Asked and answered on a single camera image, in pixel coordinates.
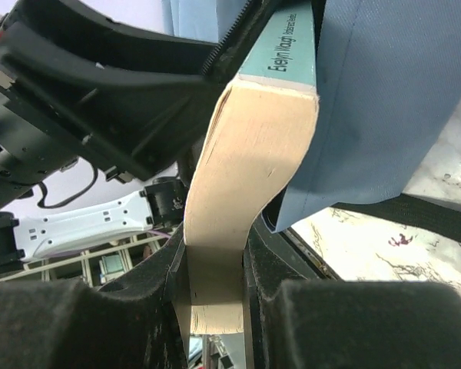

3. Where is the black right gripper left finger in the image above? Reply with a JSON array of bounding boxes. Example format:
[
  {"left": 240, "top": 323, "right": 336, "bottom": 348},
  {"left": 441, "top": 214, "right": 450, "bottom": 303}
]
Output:
[{"left": 0, "top": 228, "right": 188, "bottom": 368}]

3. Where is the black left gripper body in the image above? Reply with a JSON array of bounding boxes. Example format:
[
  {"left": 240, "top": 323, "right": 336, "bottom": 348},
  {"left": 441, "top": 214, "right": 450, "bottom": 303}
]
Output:
[{"left": 0, "top": 79, "right": 87, "bottom": 210}]

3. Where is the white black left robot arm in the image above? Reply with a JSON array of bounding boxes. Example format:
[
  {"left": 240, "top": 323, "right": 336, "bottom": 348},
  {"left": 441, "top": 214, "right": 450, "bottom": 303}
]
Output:
[{"left": 0, "top": 1, "right": 224, "bottom": 273}]

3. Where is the blue fabric backpack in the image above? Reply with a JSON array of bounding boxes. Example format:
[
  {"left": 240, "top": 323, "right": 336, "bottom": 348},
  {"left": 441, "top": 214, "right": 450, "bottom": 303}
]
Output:
[{"left": 161, "top": 0, "right": 461, "bottom": 251}]

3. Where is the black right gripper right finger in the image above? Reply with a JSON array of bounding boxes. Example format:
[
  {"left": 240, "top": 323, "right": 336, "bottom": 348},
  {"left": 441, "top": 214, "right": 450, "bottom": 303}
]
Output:
[{"left": 243, "top": 221, "right": 461, "bottom": 368}]

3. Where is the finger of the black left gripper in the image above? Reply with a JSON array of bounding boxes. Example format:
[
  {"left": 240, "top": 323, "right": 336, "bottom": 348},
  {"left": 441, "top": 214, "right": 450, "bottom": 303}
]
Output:
[{"left": 0, "top": 1, "right": 223, "bottom": 181}]

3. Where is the yellow cover paperback book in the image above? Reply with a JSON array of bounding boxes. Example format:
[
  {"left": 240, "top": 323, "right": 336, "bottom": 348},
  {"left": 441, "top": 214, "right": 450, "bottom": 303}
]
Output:
[{"left": 184, "top": 1, "right": 319, "bottom": 334}]

